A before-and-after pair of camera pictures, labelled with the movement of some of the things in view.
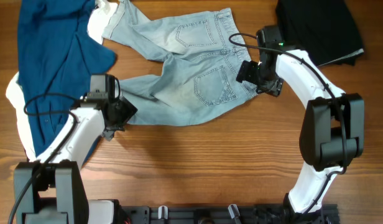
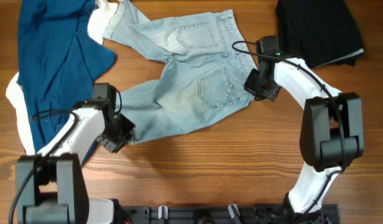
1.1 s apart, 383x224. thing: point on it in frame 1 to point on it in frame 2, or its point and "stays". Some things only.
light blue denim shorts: (204, 53) stays
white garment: (96, 23) stays
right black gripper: (247, 72) to (260, 87)
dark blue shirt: (57, 55) stays
